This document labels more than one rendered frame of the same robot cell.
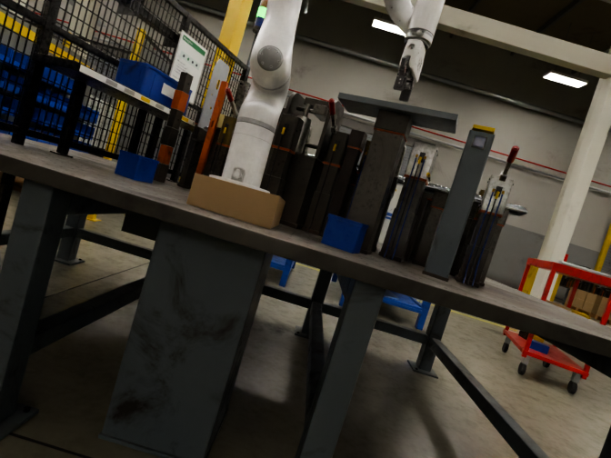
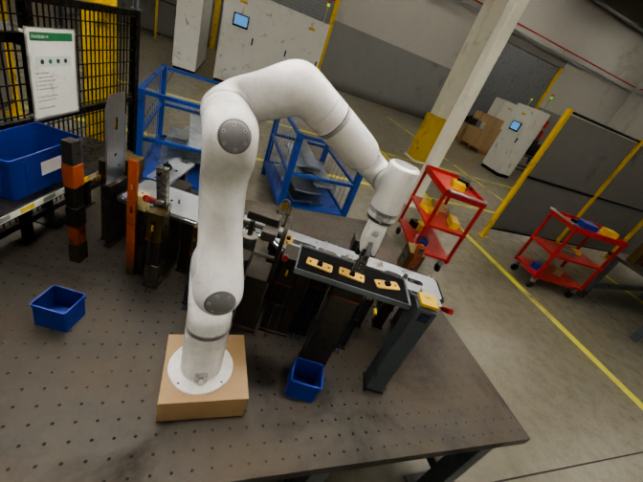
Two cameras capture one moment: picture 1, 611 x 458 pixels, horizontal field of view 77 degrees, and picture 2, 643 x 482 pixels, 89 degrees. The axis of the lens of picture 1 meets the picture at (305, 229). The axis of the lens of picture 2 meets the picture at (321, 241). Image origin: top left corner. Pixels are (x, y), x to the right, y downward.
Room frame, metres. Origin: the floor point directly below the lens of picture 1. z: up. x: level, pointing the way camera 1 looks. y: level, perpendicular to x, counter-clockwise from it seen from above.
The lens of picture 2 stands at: (0.53, 0.33, 1.73)
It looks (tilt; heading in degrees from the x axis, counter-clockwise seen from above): 30 degrees down; 334
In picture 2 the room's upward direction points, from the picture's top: 22 degrees clockwise
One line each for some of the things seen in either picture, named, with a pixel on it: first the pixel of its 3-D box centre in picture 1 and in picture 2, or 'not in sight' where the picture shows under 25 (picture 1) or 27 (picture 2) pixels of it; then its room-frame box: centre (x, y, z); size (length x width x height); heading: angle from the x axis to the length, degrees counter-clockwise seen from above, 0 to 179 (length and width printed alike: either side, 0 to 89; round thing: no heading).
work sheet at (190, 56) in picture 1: (186, 69); (53, 74); (2.08, 0.85, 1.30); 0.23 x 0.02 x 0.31; 160
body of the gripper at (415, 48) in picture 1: (412, 59); (373, 230); (1.24, -0.17, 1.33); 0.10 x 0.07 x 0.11; 156
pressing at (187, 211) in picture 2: (346, 167); (293, 240); (1.64, -0.09, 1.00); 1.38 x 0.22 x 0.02; 70
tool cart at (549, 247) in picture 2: not in sight; (562, 253); (2.90, -4.05, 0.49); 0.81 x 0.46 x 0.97; 78
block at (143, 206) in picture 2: (213, 155); (141, 235); (1.70, 0.49, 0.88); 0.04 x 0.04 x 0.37; 70
